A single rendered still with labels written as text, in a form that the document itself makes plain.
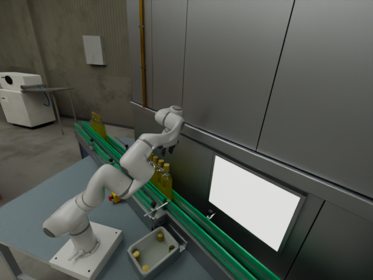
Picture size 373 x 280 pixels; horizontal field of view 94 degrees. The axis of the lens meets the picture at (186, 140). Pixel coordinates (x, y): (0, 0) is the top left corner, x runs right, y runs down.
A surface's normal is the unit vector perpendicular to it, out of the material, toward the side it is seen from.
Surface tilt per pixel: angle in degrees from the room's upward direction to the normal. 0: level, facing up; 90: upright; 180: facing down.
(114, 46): 90
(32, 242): 0
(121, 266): 0
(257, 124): 90
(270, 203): 90
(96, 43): 90
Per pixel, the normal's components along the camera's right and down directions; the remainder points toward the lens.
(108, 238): -0.01, -0.89
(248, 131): -0.73, 0.24
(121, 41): -0.29, 0.37
